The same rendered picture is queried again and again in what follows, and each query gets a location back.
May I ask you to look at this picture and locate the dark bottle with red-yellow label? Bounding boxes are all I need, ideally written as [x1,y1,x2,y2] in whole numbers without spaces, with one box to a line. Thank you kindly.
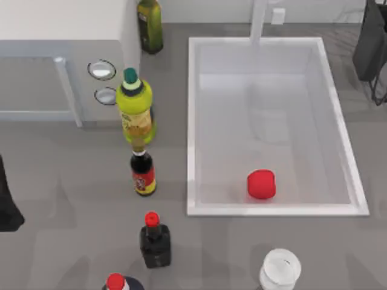
[130,149,158,197]

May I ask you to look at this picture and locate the yellow-green bottle with green cap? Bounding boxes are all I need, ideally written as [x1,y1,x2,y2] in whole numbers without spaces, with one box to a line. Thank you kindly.
[115,67,158,152]

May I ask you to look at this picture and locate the white sink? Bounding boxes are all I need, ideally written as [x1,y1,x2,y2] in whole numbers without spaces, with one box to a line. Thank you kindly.
[186,36,370,217]

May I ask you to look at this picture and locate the round microwave knob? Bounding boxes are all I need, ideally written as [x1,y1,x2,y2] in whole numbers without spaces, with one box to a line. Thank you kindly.
[94,86,119,106]
[87,59,117,82]

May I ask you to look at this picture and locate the square black bottle red cap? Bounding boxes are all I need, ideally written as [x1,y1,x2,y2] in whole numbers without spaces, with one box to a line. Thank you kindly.
[139,211,173,269]

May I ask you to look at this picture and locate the dark olive green bottle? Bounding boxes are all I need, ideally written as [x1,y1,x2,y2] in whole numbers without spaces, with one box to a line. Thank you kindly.
[136,0,164,55]

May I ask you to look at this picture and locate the tall white tap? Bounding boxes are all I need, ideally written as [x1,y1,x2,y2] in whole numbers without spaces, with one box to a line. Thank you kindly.
[249,0,268,53]

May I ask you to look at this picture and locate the white cup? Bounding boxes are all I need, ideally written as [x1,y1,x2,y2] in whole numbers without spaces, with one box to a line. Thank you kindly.
[259,248,302,290]

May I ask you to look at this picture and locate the round dark bottle red cap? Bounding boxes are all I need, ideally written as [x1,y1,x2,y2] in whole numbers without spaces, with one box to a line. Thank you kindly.
[101,272,145,290]

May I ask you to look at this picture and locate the pale microwave oven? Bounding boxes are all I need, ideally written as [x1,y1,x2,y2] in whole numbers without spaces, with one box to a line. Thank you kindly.
[0,0,141,130]

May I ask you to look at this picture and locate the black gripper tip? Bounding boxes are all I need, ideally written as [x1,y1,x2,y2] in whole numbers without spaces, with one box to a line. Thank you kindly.
[0,154,25,233]

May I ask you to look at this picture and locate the microwave door handle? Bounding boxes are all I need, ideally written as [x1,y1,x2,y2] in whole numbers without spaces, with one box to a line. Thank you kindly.
[53,56,83,127]

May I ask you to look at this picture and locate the white wall socket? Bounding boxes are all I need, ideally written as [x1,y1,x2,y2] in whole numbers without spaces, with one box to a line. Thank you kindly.
[271,7,286,25]

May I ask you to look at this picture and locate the black wire rack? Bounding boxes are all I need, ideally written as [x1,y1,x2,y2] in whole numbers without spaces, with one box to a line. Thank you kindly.
[352,0,387,106]

